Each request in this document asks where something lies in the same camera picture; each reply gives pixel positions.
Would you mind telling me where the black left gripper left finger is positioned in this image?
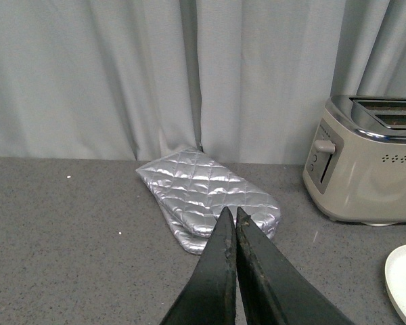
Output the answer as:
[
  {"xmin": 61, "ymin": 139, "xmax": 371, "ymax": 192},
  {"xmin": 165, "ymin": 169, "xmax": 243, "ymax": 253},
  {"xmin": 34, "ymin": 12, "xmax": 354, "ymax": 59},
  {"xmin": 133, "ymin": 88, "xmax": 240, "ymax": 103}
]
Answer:
[{"xmin": 161, "ymin": 207, "xmax": 237, "ymax": 324}]

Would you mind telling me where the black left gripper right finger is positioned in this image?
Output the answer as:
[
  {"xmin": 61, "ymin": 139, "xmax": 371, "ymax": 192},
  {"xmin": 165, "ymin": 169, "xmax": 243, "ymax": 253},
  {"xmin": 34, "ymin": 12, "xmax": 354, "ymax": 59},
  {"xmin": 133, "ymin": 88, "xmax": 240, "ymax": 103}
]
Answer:
[{"xmin": 236, "ymin": 207, "xmax": 353, "ymax": 324}]

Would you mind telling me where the cream two-slot toaster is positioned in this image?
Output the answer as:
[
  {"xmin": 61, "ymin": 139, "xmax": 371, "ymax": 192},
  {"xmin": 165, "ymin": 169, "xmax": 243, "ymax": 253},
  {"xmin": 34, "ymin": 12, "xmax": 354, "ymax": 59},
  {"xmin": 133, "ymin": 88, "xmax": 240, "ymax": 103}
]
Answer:
[{"xmin": 302, "ymin": 95, "xmax": 406, "ymax": 225}]

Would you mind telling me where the silver quilted oven mitt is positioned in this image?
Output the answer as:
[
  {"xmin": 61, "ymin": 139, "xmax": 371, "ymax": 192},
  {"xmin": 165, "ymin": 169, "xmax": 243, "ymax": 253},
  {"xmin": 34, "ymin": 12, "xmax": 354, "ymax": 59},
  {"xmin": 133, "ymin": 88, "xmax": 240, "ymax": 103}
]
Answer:
[{"xmin": 136, "ymin": 148, "xmax": 281, "ymax": 255}]

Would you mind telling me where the white plate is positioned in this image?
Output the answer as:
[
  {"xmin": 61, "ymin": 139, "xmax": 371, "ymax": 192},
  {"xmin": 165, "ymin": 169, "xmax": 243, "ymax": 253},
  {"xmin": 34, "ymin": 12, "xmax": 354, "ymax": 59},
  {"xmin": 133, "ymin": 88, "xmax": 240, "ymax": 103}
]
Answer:
[{"xmin": 384, "ymin": 245, "xmax": 406, "ymax": 324}]

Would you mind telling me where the grey pleated curtain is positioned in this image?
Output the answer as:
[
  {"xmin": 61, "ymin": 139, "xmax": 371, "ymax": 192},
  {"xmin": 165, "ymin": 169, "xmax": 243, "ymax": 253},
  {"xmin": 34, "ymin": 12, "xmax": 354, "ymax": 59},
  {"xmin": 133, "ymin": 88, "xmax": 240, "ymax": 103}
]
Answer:
[{"xmin": 0, "ymin": 1, "xmax": 406, "ymax": 164}]

